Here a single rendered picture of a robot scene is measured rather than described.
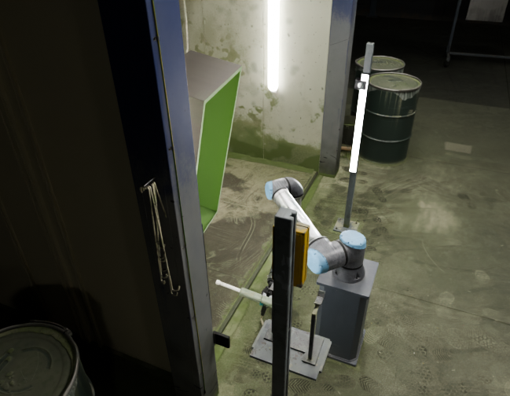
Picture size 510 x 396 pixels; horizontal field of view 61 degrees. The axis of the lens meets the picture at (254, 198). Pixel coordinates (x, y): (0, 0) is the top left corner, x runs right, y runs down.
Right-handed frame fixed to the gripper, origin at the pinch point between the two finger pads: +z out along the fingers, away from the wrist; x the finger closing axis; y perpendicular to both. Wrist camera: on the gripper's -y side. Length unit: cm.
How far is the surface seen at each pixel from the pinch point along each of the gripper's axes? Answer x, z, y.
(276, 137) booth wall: 48, -217, 35
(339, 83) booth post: 2, -223, -45
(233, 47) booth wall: 114, -237, -41
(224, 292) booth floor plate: 31.5, -13.0, 27.6
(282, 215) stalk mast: 4, 61, -159
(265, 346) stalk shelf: -6, 63, -73
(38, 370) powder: 80, 106, -68
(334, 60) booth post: 13, -227, -64
